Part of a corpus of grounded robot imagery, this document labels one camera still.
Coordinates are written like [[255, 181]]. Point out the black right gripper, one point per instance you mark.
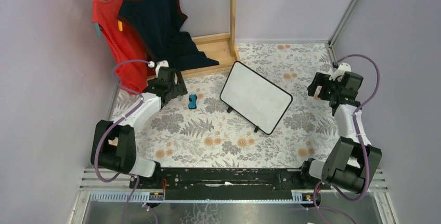
[[322, 87]]

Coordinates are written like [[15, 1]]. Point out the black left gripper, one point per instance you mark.
[[176, 87]]

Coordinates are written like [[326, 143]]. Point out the blue whiteboard eraser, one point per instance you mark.
[[192, 105]]

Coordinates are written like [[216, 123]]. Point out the white whiteboard black frame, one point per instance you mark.
[[255, 98]]

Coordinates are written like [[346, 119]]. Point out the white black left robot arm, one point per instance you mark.
[[114, 144]]

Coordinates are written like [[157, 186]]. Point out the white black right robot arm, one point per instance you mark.
[[353, 160]]

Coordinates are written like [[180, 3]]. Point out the red tank top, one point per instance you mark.
[[124, 45]]

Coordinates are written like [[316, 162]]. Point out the floral table mat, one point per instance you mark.
[[209, 136]]

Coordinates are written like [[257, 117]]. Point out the wooden clothes rack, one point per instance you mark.
[[220, 47]]

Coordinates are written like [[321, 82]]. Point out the navy tank top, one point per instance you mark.
[[158, 24]]

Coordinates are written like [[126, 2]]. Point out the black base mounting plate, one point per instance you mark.
[[228, 184]]

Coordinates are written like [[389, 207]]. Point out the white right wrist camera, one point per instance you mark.
[[338, 74]]

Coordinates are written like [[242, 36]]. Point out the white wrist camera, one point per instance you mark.
[[159, 65], [338, 74]]

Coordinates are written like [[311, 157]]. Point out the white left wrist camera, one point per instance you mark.
[[159, 65]]

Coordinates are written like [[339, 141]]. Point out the aluminium slotted rail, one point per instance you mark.
[[119, 191]]

